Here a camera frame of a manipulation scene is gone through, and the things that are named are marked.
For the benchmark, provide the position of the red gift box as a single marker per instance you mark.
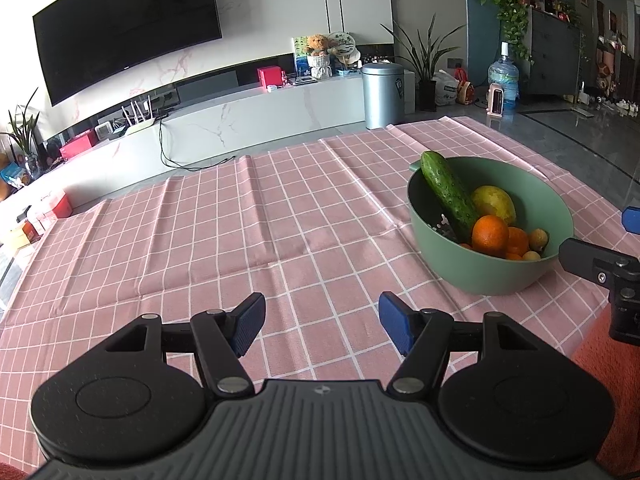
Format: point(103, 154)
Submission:
point(270, 77)

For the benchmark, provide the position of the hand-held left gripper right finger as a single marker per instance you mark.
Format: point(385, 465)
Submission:
point(395, 322)

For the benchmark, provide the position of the long-leaf plant in black pot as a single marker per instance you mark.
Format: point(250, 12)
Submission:
point(426, 95)

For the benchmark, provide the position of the red shopping bag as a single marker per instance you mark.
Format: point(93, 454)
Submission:
point(466, 90)

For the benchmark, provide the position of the round decorative fan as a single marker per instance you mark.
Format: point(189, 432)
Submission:
point(342, 44)

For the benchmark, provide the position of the small brown kiwi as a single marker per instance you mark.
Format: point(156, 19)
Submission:
point(531, 256)
point(539, 240)

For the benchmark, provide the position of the dark grey drawer cabinet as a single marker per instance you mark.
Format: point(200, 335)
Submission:
point(555, 55)

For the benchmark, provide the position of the grey metal trash can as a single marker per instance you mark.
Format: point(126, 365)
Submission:
point(382, 95)

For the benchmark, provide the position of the green cucumber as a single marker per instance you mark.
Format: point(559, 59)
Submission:
point(445, 185)

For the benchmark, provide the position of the blue water jug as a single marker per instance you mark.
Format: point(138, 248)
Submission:
point(502, 77)

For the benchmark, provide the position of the white plastic bag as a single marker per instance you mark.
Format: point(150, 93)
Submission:
point(445, 90)

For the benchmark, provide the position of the brown teddy bear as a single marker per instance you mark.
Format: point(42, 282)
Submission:
point(315, 45)

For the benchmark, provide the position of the pink space heater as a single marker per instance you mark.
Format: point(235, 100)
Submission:
point(496, 100)

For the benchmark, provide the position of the yellow mango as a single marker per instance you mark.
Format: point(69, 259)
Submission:
point(495, 202)

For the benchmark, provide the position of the pink checked tablecloth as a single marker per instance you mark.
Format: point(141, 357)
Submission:
point(250, 240)

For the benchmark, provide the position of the flat red box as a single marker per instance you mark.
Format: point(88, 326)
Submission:
point(77, 146)

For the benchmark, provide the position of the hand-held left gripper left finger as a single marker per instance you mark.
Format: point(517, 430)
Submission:
point(247, 327)

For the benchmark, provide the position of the red and white box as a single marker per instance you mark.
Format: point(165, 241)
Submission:
point(55, 205)

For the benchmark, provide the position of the green colander bowl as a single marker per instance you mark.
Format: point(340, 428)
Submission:
point(490, 275)

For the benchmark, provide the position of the white marble tv cabinet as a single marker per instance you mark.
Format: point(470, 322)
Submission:
point(240, 120)

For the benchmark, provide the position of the orange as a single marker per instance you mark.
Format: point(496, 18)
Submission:
point(490, 236)
point(519, 241)
point(513, 256)

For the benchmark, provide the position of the orange plush blanket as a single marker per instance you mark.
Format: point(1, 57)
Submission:
point(615, 400)

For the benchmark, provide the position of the green potted grass plant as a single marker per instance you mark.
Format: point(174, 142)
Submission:
point(22, 135)

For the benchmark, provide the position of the trailing green vine plant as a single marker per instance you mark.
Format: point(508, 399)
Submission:
point(515, 5)

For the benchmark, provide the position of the black wall television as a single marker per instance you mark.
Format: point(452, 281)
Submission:
point(125, 25)

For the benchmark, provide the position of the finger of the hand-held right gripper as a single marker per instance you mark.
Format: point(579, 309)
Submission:
point(580, 257)
point(632, 220)

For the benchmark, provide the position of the white wifi router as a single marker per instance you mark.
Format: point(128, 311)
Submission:
point(139, 124)

